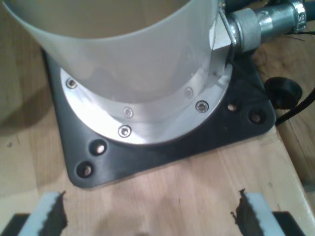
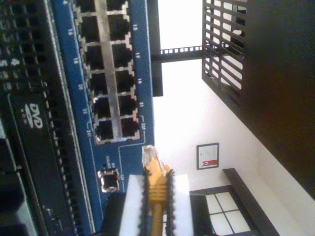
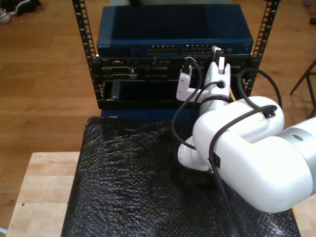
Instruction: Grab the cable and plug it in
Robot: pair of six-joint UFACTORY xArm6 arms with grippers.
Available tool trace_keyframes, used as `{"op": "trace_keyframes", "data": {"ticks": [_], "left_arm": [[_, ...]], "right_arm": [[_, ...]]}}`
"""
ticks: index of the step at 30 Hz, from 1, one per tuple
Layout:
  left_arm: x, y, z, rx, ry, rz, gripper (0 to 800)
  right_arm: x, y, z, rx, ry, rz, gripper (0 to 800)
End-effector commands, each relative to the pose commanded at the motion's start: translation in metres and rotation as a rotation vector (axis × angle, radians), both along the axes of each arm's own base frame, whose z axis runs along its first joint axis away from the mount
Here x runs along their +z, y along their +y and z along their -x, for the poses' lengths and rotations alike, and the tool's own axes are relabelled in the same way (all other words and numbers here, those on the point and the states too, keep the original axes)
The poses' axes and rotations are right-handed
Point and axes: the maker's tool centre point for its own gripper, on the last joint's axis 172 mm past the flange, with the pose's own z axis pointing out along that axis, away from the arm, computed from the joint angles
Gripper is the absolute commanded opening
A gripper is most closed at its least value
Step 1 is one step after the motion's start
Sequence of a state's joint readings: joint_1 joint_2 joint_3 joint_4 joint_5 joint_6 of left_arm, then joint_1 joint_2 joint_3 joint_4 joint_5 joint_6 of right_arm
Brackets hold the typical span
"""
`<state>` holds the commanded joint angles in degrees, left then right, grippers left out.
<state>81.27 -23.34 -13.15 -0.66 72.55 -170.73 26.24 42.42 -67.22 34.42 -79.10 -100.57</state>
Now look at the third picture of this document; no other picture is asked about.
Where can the small blue floor object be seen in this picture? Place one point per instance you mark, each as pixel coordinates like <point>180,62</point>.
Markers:
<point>306,4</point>

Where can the black bubble wrap mat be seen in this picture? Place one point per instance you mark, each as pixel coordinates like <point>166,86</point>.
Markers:
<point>123,197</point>

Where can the blue network switch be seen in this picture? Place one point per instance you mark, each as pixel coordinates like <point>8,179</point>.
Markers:
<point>172,24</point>

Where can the dark wooden chair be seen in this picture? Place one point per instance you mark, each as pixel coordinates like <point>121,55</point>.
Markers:
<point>294,89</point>

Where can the white corner piece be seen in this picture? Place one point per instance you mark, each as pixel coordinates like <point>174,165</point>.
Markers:
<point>2,232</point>

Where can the blue base shelf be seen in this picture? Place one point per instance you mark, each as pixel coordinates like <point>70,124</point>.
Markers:
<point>148,114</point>

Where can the dark sneaker white sole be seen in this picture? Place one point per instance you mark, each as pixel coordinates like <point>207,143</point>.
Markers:
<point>22,6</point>

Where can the black perforated rack post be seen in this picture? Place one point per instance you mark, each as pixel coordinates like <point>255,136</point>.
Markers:
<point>95,81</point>
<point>254,66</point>

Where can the black rack server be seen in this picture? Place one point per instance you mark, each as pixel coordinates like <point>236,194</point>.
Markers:
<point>148,71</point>

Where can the white shoe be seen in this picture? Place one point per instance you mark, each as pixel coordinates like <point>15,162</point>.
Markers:
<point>3,16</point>

